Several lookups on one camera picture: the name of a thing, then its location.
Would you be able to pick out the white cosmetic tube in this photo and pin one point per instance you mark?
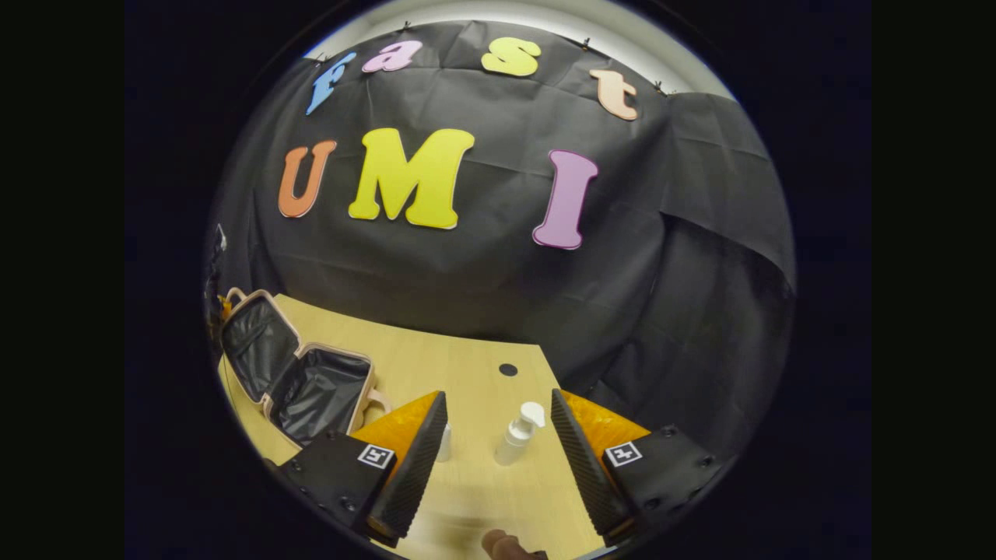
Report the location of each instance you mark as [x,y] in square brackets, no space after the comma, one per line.
[445,447]

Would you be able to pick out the white pump bottle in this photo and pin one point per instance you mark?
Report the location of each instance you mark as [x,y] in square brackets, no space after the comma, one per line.
[513,443]

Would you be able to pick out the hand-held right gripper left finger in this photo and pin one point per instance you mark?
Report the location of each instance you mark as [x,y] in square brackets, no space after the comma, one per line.
[412,474]

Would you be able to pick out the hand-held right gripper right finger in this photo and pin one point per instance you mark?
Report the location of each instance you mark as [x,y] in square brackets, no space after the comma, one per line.
[587,474]

